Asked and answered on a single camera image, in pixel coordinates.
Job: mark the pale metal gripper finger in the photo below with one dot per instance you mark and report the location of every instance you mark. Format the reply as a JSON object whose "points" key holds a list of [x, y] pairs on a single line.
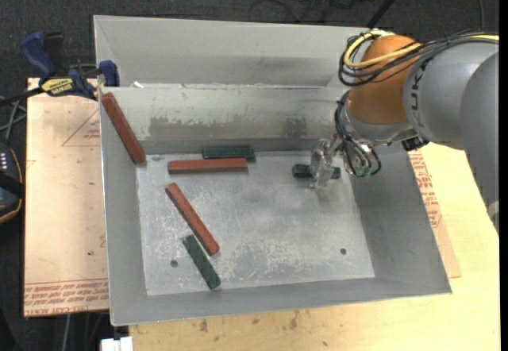
{"points": [[320, 153], [322, 178]]}

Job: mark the dark green block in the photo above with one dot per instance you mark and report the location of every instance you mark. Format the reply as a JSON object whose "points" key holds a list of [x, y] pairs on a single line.
{"points": [[201, 262], [301, 171], [228, 152]]}

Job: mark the grey metal bin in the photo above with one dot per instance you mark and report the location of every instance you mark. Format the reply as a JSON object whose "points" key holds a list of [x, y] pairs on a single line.
{"points": [[254, 222]]}

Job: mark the red-brown flat block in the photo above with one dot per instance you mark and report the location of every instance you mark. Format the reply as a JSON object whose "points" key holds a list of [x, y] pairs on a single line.
{"points": [[124, 128], [207, 165], [192, 218]]}

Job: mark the black cylinder on white bracket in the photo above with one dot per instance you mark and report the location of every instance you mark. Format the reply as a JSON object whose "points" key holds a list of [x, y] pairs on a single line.
{"points": [[412, 143]]}

